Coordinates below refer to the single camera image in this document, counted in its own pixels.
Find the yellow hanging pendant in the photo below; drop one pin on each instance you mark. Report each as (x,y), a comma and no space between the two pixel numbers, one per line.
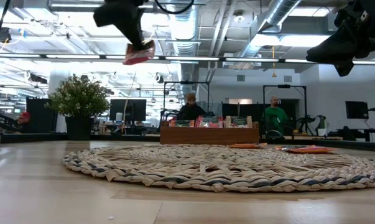
(273,75)

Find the round woven placemat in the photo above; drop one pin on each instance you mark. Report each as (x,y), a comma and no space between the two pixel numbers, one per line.
(237,169)

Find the green cactus white pot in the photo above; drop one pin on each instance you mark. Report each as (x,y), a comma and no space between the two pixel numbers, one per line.
(321,132)

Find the red tea packet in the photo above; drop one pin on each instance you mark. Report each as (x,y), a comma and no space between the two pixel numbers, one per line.
(209,122)

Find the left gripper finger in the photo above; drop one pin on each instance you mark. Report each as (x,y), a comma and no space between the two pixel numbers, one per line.
(128,18)

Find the black computer monitor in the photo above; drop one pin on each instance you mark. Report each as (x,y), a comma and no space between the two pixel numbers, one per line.
(128,110)
(356,109)

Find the person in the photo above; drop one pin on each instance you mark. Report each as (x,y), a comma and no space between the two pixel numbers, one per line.
(275,118)
(191,110)
(25,118)

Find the beige tea packet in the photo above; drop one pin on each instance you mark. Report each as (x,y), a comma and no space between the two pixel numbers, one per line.
(238,121)

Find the black upright panel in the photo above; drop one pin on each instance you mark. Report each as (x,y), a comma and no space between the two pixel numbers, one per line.
(41,115)

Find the green potted plant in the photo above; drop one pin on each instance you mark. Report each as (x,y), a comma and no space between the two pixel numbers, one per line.
(78,99)

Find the black hanging dome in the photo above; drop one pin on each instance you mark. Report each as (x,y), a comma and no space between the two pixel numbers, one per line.
(6,35)

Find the wooden three-compartment tray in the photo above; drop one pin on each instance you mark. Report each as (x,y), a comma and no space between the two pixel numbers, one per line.
(209,136)

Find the black desk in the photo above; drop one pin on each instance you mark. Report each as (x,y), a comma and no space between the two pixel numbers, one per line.
(361,130)

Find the black gantry frame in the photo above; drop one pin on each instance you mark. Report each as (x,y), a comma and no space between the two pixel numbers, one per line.
(187,82)
(283,86)

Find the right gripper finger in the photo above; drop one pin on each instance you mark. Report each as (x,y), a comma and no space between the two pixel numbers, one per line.
(333,49)

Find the black arched clamp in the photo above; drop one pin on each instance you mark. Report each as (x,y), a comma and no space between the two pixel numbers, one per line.
(274,135)

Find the silver ventilation duct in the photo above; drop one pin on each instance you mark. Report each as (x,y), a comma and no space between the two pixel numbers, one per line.
(280,9)
(184,31)

